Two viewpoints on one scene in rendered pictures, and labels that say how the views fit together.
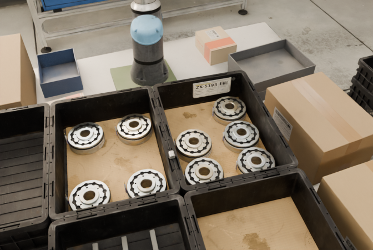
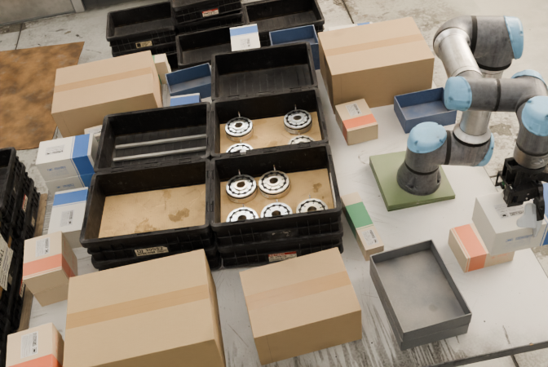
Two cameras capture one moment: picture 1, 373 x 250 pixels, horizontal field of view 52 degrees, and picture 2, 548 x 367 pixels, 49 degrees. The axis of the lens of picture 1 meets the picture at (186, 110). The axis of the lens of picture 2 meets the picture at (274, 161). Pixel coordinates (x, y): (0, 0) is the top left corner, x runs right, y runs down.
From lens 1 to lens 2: 184 cm
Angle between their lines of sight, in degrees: 70
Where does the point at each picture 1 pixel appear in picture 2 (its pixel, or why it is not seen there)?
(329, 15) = not seen: outside the picture
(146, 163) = not seen: hidden behind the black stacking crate
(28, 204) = not seen: hidden behind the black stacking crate
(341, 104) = (298, 309)
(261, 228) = (190, 219)
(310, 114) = (289, 275)
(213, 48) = (457, 232)
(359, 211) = (165, 263)
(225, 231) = (196, 199)
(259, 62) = (432, 283)
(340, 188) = (189, 257)
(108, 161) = (275, 138)
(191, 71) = (435, 222)
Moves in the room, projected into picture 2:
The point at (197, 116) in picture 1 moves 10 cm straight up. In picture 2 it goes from (313, 192) to (311, 172)
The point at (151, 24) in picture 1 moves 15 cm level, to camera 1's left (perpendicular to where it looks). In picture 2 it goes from (424, 136) to (424, 106)
